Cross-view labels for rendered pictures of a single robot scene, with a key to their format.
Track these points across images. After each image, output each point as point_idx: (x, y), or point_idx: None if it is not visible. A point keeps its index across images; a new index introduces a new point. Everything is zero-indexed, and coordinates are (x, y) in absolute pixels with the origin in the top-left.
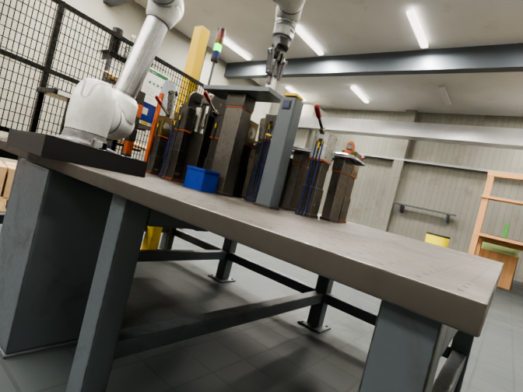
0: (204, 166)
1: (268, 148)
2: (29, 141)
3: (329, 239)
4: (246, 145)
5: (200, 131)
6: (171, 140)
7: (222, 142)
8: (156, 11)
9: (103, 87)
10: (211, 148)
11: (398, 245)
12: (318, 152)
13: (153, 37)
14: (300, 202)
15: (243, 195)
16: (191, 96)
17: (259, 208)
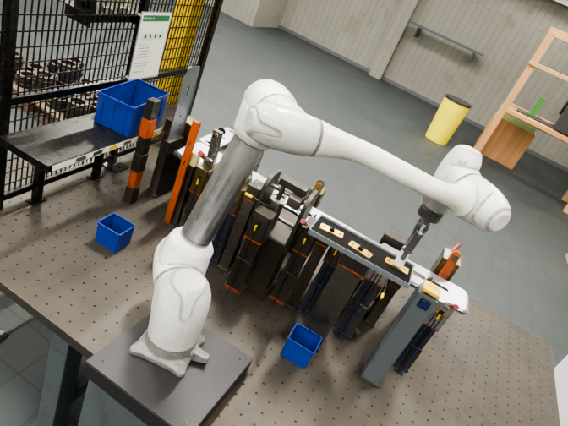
0: (280, 279)
1: (389, 335)
2: (148, 417)
3: None
4: None
5: (274, 226)
6: (225, 218)
7: (325, 301)
8: (258, 144)
9: (204, 299)
10: (292, 261)
11: None
12: (435, 323)
13: (248, 174)
14: (399, 356)
15: (311, 277)
16: (267, 186)
17: (379, 417)
